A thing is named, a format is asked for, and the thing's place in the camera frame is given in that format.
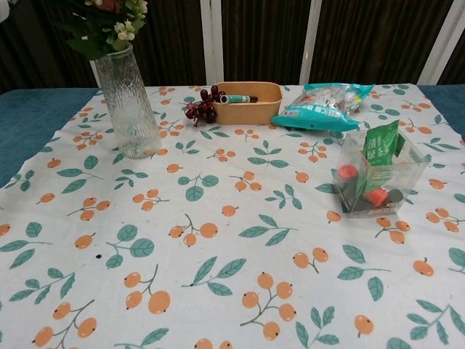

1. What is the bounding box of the pink artificial flower bouquet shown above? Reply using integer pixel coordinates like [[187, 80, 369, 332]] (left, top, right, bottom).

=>
[[54, 0, 150, 62]]

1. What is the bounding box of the clear textured glass vase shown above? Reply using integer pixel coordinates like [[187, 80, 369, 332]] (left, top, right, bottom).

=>
[[89, 42, 163, 160]]

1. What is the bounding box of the tan oval paper box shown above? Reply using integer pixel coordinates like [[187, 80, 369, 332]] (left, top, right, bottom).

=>
[[210, 81, 283, 126]]

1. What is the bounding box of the dark red artificial grape bunch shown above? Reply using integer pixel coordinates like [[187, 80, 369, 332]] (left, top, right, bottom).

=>
[[185, 86, 227, 127]]

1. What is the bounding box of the marker pen with green label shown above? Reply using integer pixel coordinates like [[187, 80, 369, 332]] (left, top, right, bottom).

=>
[[219, 94, 259, 104]]

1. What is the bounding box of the white orange-fruit print tablecloth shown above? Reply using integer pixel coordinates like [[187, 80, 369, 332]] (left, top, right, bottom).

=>
[[0, 83, 465, 349]]

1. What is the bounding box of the teal snack bag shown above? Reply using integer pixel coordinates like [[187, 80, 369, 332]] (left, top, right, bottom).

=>
[[270, 82, 376, 132]]

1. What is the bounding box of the black bottle with red cap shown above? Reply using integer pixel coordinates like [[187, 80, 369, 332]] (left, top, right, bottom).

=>
[[336, 164, 360, 185], [364, 188, 404, 205]]

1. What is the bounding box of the green tea packet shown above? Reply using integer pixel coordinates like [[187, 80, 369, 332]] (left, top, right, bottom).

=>
[[354, 119, 401, 197]]

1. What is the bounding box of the clear plastic box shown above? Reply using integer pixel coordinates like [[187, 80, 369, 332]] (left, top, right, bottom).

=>
[[333, 129, 429, 219]]

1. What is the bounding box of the teal velvet table cover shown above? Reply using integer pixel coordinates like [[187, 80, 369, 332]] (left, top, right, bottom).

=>
[[0, 84, 465, 190]]

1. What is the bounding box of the white frame post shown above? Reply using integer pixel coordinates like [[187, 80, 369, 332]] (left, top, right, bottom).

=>
[[299, 0, 323, 87], [420, 0, 465, 87], [89, 57, 103, 89], [200, 0, 224, 87]]

